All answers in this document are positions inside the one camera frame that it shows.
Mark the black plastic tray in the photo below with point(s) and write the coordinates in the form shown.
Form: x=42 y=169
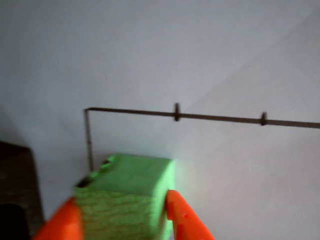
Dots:
x=17 y=180

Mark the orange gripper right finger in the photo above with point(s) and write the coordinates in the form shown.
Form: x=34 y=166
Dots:
x=186 y=220

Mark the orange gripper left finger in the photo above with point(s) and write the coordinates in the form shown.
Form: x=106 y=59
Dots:
x=62 y=222

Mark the green textured foam block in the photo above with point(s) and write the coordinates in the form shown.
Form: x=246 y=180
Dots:
x=130 y=190

